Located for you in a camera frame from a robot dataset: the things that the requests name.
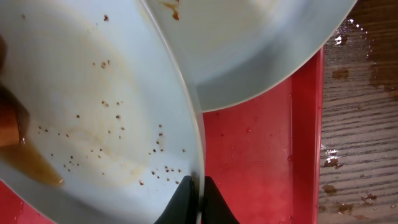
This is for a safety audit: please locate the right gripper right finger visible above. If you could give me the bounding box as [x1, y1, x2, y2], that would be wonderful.
[201, 176, 239, 224]

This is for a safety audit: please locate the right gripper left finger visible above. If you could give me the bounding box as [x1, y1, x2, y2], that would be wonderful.
[155, 175, 197, 224]

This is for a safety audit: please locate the light blue plate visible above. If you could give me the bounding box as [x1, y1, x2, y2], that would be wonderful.
[142, 0, 356, 111]
[1, 0, 204, 223]

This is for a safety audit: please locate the orange green scrub sponge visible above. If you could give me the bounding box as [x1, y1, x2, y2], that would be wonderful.
[0, 34, 30, 147]

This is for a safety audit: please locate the red plastic tray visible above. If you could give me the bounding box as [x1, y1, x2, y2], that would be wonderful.
[0, 46, 325, 224]

